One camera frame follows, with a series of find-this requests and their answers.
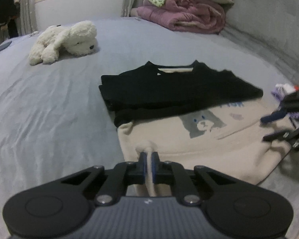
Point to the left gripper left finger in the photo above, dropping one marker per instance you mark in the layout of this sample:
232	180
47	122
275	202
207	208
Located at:
62	206

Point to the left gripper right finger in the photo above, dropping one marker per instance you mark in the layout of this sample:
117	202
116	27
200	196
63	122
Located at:
233	207

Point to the beige bear raglan shirt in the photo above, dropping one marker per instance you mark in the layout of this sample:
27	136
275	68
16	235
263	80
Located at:
194	115

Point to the folded white purple clothes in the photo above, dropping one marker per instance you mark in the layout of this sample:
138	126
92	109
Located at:
282	90

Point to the grey padded headboard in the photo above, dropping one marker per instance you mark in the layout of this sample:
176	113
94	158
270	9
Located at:
270	29

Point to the pink rolled quilt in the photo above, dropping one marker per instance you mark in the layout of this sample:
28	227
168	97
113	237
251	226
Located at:
199	16

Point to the dark tablet on bed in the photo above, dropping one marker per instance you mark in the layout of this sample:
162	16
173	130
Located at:
5	45

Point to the white plush dog toy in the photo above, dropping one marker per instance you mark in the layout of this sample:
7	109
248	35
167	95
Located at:
77	40

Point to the dark jacket on rack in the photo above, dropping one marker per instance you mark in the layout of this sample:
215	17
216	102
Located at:
9	11

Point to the left grey curtain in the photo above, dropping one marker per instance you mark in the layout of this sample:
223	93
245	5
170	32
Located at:
27	17

